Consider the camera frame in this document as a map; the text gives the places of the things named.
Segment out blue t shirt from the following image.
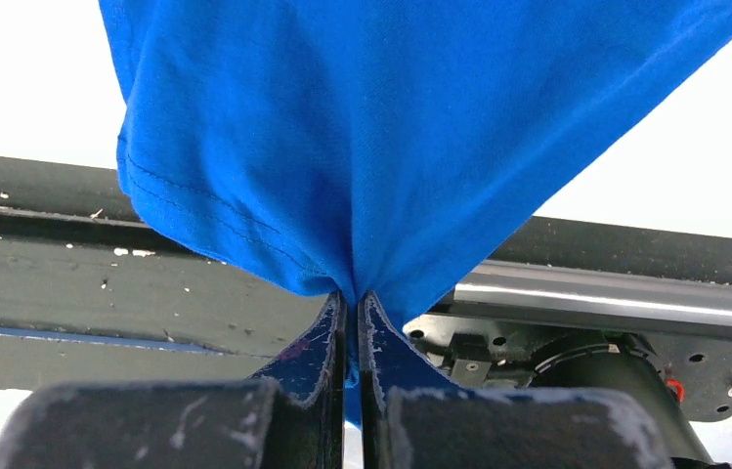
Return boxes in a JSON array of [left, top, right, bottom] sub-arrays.
[[98, 0, 732, 429]]

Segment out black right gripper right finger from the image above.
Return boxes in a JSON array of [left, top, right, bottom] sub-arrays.
[[358, 291, 673, 468]]

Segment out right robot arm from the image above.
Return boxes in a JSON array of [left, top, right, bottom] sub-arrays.
[[0, 293, 713, 468]]

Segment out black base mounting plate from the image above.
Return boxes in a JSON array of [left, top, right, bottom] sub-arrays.
[[0, 157, 732, 399]]

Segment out aluminium frame rail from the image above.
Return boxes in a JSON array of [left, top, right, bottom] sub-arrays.
[[453, 261, 732, 330]]

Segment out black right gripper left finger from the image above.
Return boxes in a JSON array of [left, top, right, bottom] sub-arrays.
[[0, 293, 347, 468]]

